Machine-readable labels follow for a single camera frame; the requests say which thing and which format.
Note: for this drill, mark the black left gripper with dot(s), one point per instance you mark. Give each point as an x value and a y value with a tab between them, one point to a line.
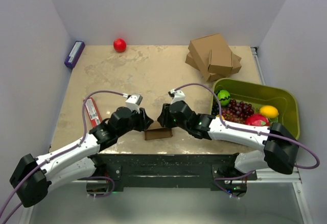
144	121

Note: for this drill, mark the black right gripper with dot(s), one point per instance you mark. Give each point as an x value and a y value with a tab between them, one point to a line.
164	121

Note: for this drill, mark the brown cardboard box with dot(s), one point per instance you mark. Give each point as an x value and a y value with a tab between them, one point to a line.
156	131

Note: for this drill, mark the green plastic tub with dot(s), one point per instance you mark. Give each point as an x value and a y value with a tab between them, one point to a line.
259	95

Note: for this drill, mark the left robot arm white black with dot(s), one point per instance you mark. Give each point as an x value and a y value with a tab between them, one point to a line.
34	176

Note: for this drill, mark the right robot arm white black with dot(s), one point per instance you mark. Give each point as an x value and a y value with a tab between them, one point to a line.
272	147

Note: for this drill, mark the red rectangular box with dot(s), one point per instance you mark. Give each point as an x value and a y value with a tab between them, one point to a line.
93	112

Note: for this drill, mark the folded cardboard box front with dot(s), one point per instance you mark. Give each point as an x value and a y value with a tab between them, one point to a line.
224	63

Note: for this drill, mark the folded cardboard box bottom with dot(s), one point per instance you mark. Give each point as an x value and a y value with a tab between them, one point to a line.
214	76

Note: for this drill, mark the purple rectangular box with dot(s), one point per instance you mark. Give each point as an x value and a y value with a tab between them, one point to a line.
74	55

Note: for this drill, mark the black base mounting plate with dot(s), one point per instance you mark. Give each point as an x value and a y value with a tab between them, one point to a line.
120	171

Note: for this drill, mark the dark grapes bunch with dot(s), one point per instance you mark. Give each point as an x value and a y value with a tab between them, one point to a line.
215	109

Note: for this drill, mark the green watermelon ball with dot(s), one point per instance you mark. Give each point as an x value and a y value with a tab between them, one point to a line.
224	97

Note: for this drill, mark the red grapes bunch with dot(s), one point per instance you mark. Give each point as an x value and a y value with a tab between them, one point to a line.
237	112

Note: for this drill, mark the red apple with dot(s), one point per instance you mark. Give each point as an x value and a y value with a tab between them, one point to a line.
119	45

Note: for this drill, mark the red dragon fruit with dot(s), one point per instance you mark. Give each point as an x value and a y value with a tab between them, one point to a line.
257	120

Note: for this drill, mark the yellow lemon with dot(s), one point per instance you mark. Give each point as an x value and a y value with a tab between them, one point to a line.
269	111

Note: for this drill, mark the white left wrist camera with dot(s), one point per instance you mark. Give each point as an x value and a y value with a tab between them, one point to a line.
133	101

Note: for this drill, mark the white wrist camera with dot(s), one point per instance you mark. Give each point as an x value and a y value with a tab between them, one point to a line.
176	95
133	101

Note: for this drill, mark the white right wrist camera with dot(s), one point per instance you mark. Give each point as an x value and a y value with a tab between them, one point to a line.
176	95

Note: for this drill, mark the aluminium frame rail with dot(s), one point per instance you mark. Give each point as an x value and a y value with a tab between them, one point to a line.
268	175

